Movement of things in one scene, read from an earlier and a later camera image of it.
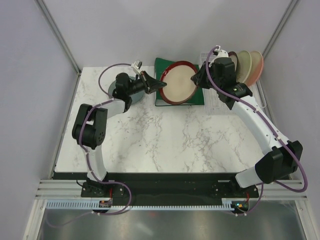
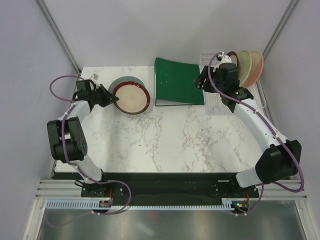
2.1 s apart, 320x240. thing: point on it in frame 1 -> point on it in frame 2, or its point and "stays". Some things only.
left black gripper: x=156 y=83 -> x=106 y=95
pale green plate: x=244 y=65 stays
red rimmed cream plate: x=180 y=88 -> x=133 y=97
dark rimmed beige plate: x=233 y=55 stays
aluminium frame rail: x=59 y=189 stays
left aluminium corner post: x=61 y=37 stays
